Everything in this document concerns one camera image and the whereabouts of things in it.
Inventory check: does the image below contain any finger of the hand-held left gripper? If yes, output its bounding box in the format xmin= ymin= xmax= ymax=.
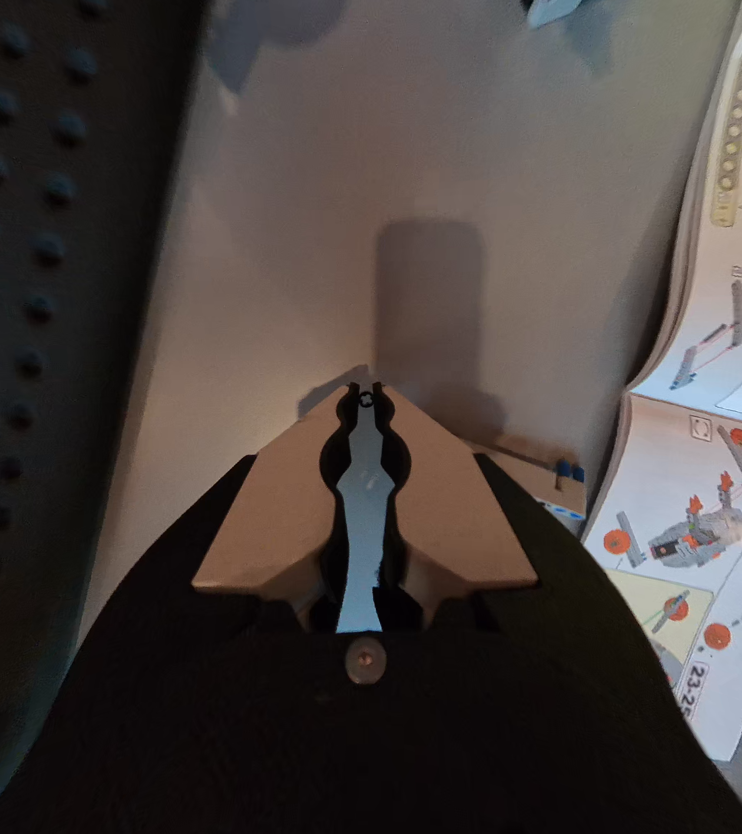
xmin=526 ymin=0 xmax=583 ymax=28

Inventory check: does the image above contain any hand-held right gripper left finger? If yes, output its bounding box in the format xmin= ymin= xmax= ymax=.
xmin=192 ymin=383 xmax=362 ymax=633

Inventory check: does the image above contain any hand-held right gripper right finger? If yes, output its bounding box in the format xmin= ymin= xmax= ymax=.
xmin=371 ymin=381 xmax=539 ymax=633

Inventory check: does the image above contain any grey desk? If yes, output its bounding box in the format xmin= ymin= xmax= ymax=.
xmin=74 ymin=0 xmax=742 ymax=805

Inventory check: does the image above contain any orange wheel on grey beam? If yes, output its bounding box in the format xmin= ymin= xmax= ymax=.
xmin=472 ymin=443 xmax=588 ymax=521

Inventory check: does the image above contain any white instruction booklet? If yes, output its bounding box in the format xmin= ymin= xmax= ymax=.
xmin=583 ymin=0 xmax=742 ymax=763

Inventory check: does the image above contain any black dotted mat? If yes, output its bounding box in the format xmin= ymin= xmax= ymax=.
xmin=0 ymin=0 xmax=209 ymax=834

